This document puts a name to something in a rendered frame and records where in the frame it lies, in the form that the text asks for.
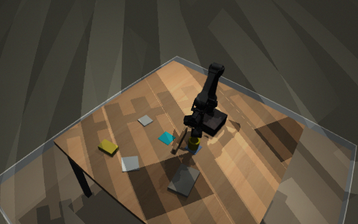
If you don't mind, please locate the dark olive cylinder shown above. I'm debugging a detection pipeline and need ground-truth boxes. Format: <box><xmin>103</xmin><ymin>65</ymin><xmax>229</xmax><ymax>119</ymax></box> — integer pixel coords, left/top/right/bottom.
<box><xmin>188</xmin><ymin>137</ymin><xmax>200</xmax><ymax>151</ymax></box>

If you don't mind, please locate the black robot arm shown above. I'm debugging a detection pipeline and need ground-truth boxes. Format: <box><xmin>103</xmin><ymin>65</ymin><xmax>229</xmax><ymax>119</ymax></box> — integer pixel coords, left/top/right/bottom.
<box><xmin>183</xmin><ymin>63</ymin><xmax>224</xmax><ymax>128</ymax></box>

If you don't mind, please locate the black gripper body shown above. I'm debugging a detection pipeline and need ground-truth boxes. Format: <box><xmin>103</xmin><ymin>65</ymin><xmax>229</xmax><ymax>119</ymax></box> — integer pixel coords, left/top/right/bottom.
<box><xmin>191</xmin><ymin>118</ymin><xmax>204</xmax><ymax>138</ymax></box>

